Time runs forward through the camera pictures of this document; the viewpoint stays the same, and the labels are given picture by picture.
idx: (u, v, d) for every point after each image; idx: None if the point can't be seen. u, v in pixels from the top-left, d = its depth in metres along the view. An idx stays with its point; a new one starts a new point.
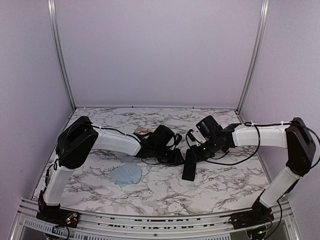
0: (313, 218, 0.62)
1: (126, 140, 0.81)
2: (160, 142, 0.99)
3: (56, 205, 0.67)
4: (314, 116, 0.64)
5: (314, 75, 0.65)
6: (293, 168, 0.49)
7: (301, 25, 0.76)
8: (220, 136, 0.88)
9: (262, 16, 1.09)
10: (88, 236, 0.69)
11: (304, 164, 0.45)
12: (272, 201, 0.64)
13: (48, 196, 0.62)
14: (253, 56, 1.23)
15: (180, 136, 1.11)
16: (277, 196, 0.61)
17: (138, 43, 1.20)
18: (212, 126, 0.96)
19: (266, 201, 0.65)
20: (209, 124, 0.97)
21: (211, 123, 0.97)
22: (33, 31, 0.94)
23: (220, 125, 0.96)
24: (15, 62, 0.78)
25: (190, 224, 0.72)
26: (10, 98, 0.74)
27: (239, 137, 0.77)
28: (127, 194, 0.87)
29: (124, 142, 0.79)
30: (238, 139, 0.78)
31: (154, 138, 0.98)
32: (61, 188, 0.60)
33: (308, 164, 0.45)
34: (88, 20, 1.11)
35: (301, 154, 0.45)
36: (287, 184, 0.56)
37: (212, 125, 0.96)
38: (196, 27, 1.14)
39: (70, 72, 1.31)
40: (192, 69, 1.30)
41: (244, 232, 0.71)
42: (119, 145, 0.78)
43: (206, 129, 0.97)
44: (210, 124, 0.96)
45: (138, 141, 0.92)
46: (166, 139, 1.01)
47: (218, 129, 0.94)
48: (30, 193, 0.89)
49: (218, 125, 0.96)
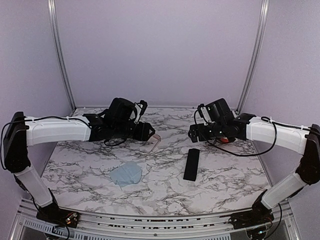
0: (314, 218, 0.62)
1: (73, 126, 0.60)
2: (120, 119, 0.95)
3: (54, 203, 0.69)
4: (314, 115, 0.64)
5: (314, 74, 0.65)
6: (302, 174, 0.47)
7: (300, 25, 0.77)
8: (231, 125, 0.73)
9: (262, 16, 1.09)
10: (88, 236, 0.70)
11: (315, 174, 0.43)
12: (273, 202, 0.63)
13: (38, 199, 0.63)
14: (253, 56, 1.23)
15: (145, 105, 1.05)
16: (280, 198, 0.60)
17: (138, 43, 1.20)
18: (225, 112, 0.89)
19: (267, 202, 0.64)
20: (221, 109, 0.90)
21: (223, 106, 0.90)
22: (33, 31, 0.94)
23: (233, 113, 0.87)
24: (15, 61, 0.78)
25: (190, 224, 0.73)
26: (10, 97, 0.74)
27: (253, 130, 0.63)
28: (127, 194, 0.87)
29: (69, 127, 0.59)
30: (251, 133, 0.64)
31: (111, 117, 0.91)
32: (41, 185, 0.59)
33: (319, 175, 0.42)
34: (88, 19, 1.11)
35: (314, 166, 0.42)
36: (290, 189, 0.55)
37: (223, 111, 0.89)
38: (196, 27, 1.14)
39: (70, 72, 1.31)
40: (193, 69, 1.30)
41: (244, 232, 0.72)
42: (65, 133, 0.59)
43: (217, 113, 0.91)
44: (221, 109, 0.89)
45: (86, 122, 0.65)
46: (125, 114, 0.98)
47: (229, 116, 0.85)
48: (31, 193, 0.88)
49: (230, 112, 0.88)
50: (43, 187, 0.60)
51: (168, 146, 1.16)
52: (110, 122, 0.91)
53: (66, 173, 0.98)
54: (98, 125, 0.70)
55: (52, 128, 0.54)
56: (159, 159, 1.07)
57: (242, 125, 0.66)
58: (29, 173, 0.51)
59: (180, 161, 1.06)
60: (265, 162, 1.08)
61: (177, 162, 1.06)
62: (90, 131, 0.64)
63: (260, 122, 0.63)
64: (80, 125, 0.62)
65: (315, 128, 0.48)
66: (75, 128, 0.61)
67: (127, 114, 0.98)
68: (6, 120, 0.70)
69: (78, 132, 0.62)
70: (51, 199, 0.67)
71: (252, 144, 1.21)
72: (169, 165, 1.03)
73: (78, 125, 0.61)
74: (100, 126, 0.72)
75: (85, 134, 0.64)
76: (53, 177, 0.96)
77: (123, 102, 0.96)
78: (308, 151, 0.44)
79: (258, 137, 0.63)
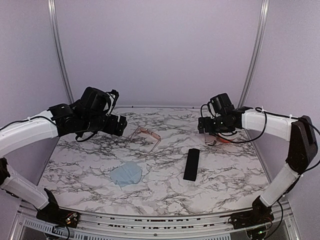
0: (314, 218, 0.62)
1: (39, 126, 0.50)
2: (93, 111, 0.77)
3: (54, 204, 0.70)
4: (314, 115, 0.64)
5: (315, 74, 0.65)
6: (291, 162, 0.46)
7: (301, 25, 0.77)
8: (229, 115, 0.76)
9: (262, 16, 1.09)
10: (88, 236, 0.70)
11: (302, 162, 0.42)
12: (271, 199, 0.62)
13: (38, 201, 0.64)
14: (253, 57, 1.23)
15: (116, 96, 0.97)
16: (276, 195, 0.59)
17: (138, 43, 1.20)
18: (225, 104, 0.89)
19: (265, 198, 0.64)
20: (223, 102, 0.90)
21: (225, 99, 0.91)
22: (32, 31, 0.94)
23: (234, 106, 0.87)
24: (15, 61, 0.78)
25: (190, 224, 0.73)
26: (10, 97, 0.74)
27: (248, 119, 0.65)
28: (127, 194, 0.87)
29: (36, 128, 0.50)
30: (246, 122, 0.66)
31: (81, 108, 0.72)
32: (32, 189, 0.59)
33: (305, 162, 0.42)
34: (88, 19, 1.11)
35: (301, 153, 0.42)
36: (284, 184, 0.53)
37: (225, 103, 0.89)
38: (196, 27, 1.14)
39: (70, 72, 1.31)
40: (192, 69, 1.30)
41: (244, 232, 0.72)
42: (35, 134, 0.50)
43: (219, 105, 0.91)
44: (223, 101, 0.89)
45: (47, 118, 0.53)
46: (98, 106, 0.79)
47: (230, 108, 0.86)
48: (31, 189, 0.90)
49: (231, 105, 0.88)
50: (33, 192, 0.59)
51: (168, 146, 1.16)
52: (80, 113, 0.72)
53: (66, 173, 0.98)
54: (64, 114, 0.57)
55: (17, 135, 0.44)
56: (159, 160, 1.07)
57: (239, 114, 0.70)
58: (11, 182, 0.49)
59: (180, 161, 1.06)
60: (265, 162, 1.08)
61: (177, 162, 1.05)
62: (56, 126, 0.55)
63: (254, 112, 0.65)
64: (44, 123, 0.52)
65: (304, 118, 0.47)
66: (41, 126, 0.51)
67: (103, 105, 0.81)
68: (5, 120, 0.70)
69: (44, 130, 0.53)
70: (47, 199, 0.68)
71: (252, 144, 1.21)
72: (169, 165, 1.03)
73: (42, 123, 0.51)
74: (70, 116, 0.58)
75: (53, 130, 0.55)
76: (53, 177, 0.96)
77: (97, 91, 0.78)
78: (295, 138, 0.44)
79: (252, 126, 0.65)
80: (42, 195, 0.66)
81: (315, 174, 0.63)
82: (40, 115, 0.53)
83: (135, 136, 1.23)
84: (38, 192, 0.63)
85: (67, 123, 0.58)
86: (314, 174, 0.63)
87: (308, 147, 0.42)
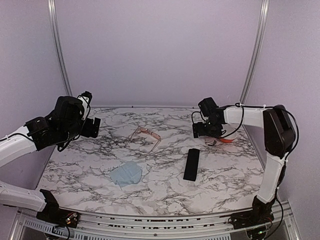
0: (314, 218, 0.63)
1: (14, 144, 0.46)
2: (67, 120, 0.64)
3: (52, 203, 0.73)
4: (314, 115, 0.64)
5: (314, 74, 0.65)
6: (269, 147, 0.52)
7: (301, 25, 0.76)
8: (213, 113, 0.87)
9: (262, 16, 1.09)
10: (88, 236, 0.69)
11: (278, 145, 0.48)
12: (265, 193, 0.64)
13: (36, 203, 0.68)
14: (253, 57, 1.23)
15: (91, 97, 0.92)
16: (267, 188, 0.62)
17: (138, 43, 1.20)
18: (211, 107, 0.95)
19: (260, 193, 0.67)
20: (208, 105, 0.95)
21: (211, 103, 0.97)
22: (32, 31, 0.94)
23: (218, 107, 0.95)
24: (15, 61, 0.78)
25: (190, 224, 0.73)
26: (10, 97, 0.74)
27: (229, 114, 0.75)
28: (127, 194, 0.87)
29: (12, 146, 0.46)
30: (228, 116, 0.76)
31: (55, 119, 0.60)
32: (25, 195, 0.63)
33: (281, 145, 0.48)
34: (88, 19, 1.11)
35: (275, 137, 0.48)
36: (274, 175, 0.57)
37: (210, 105, 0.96)
38: (196, 27, 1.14)
39: (70, 72, 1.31)
40: (192, 69, 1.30)
41: (244, 232, 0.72)
42: (14, 150, 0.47)
43: (205, 108, 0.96)
44: (209, 104, 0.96)
45: (23, 135, 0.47)
46: (71, 113, 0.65)
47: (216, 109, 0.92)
48: (34, 184, 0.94)
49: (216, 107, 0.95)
50: (27, 197, 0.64)
51: (168, 146, 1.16)
52: (55, 124, 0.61)
53: (66, 173, 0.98)
54: (40, 128, 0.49)
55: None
56: (159, 160, 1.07)
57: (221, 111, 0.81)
58: (2, 195, 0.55)
59: (180, 161, 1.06)
60: (264, 162, 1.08)
61: (177, 162, 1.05)
62: (34, 141, 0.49)
63: (234, 107, 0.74)
64: (21, 139, 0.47)
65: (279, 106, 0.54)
66: (18, 143, 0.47)
67: (77, 112, 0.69)
68: (5, 120, 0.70)
69: (22, 147, 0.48)
70: (44, 200, 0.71)
71: (252, 144, 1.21)
72: (169, 165, 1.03)
73: (19, 140, 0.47)
74: (47, 129, 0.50)
75: (31, 146, 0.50)
76: (53, 177, 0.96)
77: (68, 98, 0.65)
78: (268, 126, 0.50)
79: (234, 120, 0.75)
80: (38, 197, 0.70)
81: (315, 174, 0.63)
82: (18, 132, 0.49)
83: (135, 136, 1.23)
84: (32, 196, 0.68)
85: (46, 137, 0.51)
86: (314, 174, 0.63)
87: (281, 132, 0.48)
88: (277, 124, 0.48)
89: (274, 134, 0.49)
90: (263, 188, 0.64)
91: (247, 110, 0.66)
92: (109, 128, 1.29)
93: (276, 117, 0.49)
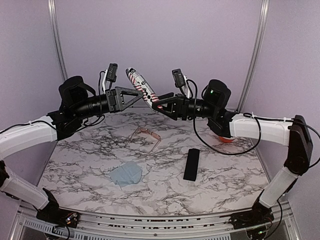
0: (314, 218, 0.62)
1: (37, 130, 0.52)
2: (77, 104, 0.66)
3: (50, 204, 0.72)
4: (313, 115, 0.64)
5: (314, 73, 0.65)
6: (291, 166, 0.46)
7: (301, 26, 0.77)
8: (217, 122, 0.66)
9: (262, 16, 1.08)
10: (88, 236, 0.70)
11: (303, 164, 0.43)
12: (272, 201, 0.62)
13: (38, 199, 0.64)
14: (253, 56, 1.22)
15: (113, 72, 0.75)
16: (276, 196, 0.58)
17: (138, 44, 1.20)
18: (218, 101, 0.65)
19: (263, 200, 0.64)
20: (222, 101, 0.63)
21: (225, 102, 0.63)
22: (32, 31, 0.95)
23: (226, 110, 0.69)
24: (15, 62, 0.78)
25: (190, 224, 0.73)
26: (10, 98, 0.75)
27: (237, 127, 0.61)
28: (127, 194, 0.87)
29: (36, 132, 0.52)
30: (235, 130, 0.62)
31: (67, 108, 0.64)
32: (31, 189, 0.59)
33: (306, 164, 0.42)
34: (87, 19, 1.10)
35: (300, 155, 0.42)
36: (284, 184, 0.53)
37: (223, 105, 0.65)
38: (195, 28, 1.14)
39: (70, 72, 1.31)
40: (193, 68, 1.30)
41: (244, 232, 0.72)
42: (36, 136, 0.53)
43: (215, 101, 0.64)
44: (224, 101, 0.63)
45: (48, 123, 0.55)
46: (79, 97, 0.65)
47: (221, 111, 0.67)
48: (35, 181, 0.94)
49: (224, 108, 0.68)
50: (31, 191, 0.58)
51: (168, 146, 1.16)
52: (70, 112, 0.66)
53: (66, 173, 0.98)
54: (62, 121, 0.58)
55: (17, 138, 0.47)
56: (159, 160, 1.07)
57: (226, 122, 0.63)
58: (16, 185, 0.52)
59: (180, 161, 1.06)
60: (264, 162, 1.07)
61: (177, 162, 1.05)
62: (56, 130, 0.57)
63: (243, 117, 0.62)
64: (44, 127, 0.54)
65: (298, 119, 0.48)
66: (41, 130, 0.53)
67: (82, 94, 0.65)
68: (5, 120, 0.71)
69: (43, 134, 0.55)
70: (46, 198, 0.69)
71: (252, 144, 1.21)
72: (169, 165, 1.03)
73: (42, 127, 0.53)
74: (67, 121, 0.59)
75: (52, 134, 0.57)
76: (53, 177, 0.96)
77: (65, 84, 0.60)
78: (292, 141, 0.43)
79: (243, 133, 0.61)
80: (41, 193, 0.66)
81: (314, 175, 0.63)
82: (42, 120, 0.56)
83: (135, 136, 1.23)
84: (37, 191, 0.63)
85: (67, 128, 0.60)
86: (314, 174, 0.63)
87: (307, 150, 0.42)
88: (302, 139, 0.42)
89: (298, 152, 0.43)
90: (267, 194, 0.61)
91: (233, 121, 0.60)
92: (108, 128, 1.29)
93: (301, 131, 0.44)
